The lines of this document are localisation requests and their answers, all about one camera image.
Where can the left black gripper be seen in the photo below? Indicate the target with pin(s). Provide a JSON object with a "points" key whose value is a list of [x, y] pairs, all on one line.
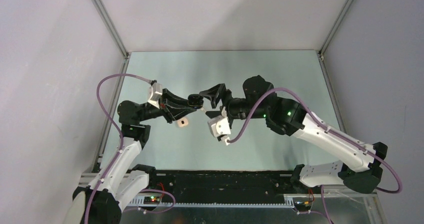
{"points": [[171, 113]]}

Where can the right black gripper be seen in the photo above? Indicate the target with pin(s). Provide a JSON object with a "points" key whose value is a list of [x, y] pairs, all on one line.
{"points": [[215, 93]]}

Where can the black earbud charging case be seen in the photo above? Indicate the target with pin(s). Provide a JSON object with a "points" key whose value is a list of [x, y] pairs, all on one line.
{"points": [[195, 101]]}

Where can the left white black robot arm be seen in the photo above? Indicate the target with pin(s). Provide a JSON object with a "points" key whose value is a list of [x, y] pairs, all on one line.
{"points": [[105, 198]]}

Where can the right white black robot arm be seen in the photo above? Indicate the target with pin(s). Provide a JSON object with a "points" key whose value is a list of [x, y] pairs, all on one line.
{"points": [[358, 165]]}

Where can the beige earbud charging case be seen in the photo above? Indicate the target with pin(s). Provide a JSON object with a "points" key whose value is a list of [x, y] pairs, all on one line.
{"points": [[182, 122]]}

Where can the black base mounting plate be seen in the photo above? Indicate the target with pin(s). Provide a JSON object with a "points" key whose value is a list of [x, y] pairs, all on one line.
{"points": [[229, 187]]}

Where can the left controller board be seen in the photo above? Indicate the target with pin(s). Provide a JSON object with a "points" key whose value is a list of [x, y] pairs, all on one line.
{"points": [[152, 200]]}

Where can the controller board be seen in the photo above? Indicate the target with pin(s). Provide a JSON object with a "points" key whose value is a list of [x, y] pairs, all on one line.
{"points": [[303, 206], [152, 200]]}

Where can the right controller board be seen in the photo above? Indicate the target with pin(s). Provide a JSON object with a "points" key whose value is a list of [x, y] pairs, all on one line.
{"points": [[303, 206]]}

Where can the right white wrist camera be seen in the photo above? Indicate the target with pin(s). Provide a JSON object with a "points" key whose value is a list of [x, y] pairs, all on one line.
{"points": [[220, 127]]}

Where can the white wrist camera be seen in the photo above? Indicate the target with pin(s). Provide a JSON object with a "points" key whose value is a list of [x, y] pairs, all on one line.
{"points": [[220, 127], [155, 93]]}

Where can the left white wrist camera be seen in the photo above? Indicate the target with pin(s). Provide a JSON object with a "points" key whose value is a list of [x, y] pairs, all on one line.
{"points": [[155, 93]]}

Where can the grey slotted cable duct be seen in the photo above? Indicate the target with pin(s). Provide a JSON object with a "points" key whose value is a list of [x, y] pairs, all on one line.
{"points": [[140, 201]]}

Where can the left corner aluminium post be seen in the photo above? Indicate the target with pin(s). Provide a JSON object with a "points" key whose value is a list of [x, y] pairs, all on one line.
{"points": [[109, 24]]}

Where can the corner aluminium post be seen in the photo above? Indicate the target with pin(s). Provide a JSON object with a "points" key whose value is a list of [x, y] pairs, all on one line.
{"points": [[335, 27], [109, 24]]}

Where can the right corner aluminium post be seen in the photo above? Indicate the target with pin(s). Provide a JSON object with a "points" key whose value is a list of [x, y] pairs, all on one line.
{"points": [[335, 27]]}

